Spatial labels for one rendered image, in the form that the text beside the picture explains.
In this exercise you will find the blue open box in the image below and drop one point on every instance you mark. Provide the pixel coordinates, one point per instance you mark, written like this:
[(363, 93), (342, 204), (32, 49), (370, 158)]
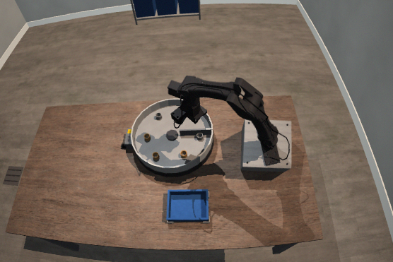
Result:
[(188, 205)]

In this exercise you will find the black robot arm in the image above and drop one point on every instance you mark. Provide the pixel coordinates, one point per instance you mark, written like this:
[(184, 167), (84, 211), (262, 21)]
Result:
[(223, 91)]

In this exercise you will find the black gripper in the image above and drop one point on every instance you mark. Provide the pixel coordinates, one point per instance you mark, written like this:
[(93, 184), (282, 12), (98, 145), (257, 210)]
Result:
[(202, 112)]

